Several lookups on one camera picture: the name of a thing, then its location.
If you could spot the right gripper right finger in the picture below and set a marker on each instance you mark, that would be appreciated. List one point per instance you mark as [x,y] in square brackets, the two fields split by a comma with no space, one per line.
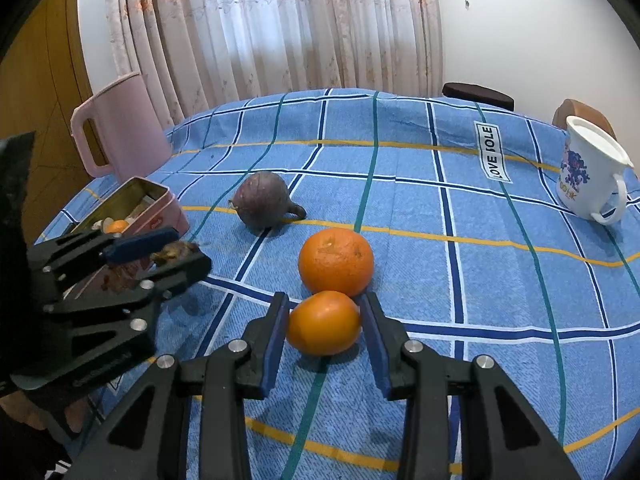
[502,436]

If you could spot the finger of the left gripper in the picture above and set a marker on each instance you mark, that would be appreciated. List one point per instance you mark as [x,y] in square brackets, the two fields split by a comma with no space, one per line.
[167,282]
[63,262]

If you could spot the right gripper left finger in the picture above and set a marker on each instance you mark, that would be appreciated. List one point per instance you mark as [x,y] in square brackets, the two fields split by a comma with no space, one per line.
[146,435]

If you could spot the dark halved passion fruit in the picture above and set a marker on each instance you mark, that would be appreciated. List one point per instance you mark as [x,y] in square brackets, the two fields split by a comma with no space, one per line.
[174,251]

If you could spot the large orange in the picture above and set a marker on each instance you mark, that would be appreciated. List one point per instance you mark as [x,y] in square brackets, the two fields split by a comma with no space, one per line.
[325,324]

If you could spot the left hand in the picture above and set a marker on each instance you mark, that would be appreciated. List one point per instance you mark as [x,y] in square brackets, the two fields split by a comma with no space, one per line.
[18,407]

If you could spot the orange inside tin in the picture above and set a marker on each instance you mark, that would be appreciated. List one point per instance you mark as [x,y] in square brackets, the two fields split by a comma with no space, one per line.
[115,226]

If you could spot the pink tin box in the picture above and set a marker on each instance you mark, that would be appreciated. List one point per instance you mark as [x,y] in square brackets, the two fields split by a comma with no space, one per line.
[145,206]

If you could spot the pink jug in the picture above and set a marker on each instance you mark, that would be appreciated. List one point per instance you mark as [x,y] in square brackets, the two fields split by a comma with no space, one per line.
[128,130]

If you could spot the purple whole passion fruit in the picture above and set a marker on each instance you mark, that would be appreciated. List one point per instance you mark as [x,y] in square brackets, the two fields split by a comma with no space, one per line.
[262,200]

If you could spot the wooden door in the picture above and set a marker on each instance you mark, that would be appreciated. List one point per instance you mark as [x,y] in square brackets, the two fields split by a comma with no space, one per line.
[43,79]

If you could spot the small orange on cloth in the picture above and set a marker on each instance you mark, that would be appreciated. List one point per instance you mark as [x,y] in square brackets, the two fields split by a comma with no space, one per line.
[336,259]

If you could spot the blue plaid tablecloth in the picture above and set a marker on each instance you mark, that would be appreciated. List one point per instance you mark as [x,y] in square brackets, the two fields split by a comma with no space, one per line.
[473,250]

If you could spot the white floral mug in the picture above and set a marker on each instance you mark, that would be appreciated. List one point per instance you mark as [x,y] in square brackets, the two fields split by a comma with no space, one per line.
[590,182]

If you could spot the floral white curtain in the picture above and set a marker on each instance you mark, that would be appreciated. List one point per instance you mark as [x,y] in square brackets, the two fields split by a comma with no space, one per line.
[196,54]

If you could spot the dark round stool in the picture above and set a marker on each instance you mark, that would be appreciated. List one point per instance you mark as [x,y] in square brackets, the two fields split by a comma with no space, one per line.
[479,94]

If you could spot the brown leather sofa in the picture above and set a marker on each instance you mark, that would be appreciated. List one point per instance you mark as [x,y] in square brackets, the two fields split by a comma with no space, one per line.
[571,107]

